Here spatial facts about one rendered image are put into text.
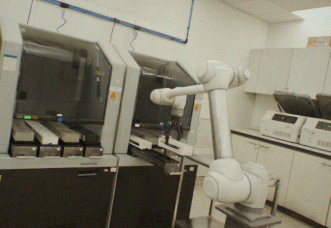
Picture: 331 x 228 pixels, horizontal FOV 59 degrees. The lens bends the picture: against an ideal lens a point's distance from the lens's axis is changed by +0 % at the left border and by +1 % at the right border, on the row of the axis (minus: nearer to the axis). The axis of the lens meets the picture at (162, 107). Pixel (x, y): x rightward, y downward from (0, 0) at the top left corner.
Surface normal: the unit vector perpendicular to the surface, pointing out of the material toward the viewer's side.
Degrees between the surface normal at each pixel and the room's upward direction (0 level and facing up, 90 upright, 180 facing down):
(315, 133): 90
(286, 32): 90
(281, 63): 90
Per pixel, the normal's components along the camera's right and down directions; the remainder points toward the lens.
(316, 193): -0.82, -0.11
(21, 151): 0.58, 0.14
